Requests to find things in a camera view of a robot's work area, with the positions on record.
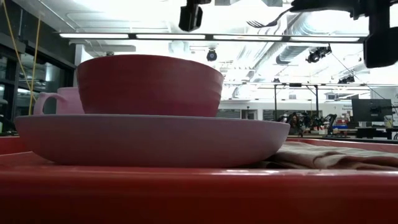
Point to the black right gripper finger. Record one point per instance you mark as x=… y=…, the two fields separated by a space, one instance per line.
x=323 y=2
x=329 y=9

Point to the pink bowl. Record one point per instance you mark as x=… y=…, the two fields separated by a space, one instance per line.
x=149 y=87

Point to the beige napkin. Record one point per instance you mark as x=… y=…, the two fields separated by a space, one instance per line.
x=326 y=157

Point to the lavender round plate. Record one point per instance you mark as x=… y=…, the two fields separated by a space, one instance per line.
x=149 y=140

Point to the pink ribbed mug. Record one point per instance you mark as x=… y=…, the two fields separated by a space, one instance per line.
x=71 y=99

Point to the black background robot arm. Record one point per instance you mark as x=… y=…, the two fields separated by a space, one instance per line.
x=329 y=119

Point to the red plastic tray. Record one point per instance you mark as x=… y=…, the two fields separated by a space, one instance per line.
x=199 y=196

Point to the black ceiling-hung device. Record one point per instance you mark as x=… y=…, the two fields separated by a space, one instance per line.
x=315 y=56

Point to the black monitor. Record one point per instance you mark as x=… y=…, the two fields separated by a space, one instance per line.
x=371 y=110

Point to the black aluminium table frame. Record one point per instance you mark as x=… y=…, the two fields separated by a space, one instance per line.
x=210 y=36

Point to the black overhead camera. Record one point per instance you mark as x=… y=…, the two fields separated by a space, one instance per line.
x=211 y=56

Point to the silver ventilation duct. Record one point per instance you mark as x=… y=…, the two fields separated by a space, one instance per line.
x=292 y=53

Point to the black background station frame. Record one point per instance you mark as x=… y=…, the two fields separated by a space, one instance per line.
x=275 y=99

